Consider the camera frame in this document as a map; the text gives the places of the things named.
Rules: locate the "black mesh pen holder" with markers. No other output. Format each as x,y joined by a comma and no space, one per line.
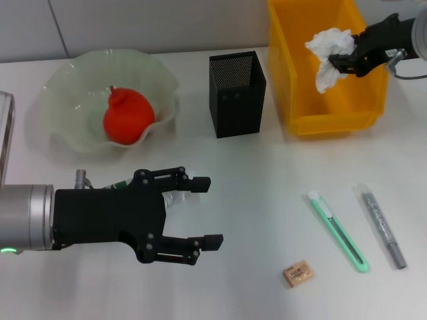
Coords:
238,110

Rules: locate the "grey wrapped pen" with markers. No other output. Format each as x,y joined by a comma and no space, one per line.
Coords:
380,223

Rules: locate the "white paper ball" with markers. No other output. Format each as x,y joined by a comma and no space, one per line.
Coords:
328,46

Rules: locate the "clear water bottle green label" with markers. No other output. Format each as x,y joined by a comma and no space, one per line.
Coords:
173,199

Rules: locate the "red-orange toy orange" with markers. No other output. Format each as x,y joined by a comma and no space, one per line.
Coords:
128,116

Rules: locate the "green utility knife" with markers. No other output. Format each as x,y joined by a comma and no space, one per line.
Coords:
333,223

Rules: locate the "tan eraser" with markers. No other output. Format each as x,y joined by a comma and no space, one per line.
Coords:
298,274

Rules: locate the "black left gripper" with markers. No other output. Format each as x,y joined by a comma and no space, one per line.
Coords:
106,213

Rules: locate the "yellow plastic bin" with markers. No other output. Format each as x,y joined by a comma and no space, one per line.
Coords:
350,106

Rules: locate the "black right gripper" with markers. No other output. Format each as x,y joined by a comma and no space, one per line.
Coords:
387,40

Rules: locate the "pale green glass fruit bowl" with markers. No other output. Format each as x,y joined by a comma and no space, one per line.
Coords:
66,100

